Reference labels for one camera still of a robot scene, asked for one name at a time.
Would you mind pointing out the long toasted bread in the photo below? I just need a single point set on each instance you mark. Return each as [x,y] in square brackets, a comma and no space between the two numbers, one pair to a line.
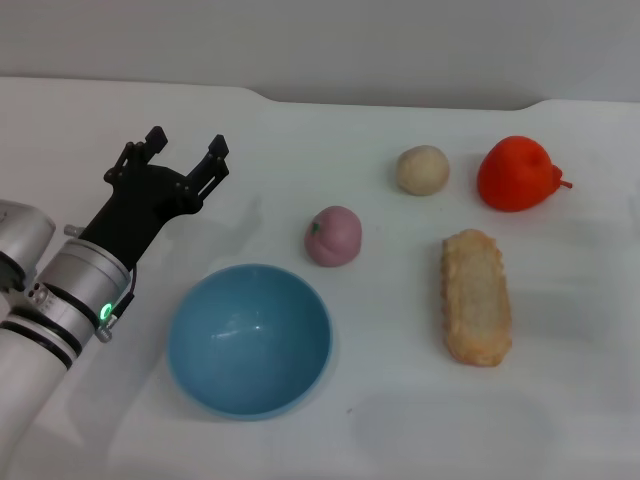
[475,300]

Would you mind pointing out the pink toy peach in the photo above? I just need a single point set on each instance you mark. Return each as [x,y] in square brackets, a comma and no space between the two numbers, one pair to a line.
[335,240]

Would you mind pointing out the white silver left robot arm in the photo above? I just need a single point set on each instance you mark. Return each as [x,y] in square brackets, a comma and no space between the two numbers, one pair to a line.
[55,280]

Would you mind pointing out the red pepper toy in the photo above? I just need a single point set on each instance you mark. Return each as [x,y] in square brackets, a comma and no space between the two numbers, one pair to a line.
[515,175]

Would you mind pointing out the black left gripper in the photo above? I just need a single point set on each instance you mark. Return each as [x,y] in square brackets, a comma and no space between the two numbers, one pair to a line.
[145,200]

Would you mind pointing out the beige round bun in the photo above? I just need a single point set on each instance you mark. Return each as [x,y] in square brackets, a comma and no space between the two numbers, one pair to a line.
[422,170]

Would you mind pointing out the blue bowl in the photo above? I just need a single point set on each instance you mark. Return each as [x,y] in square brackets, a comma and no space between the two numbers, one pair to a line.
[250,340]

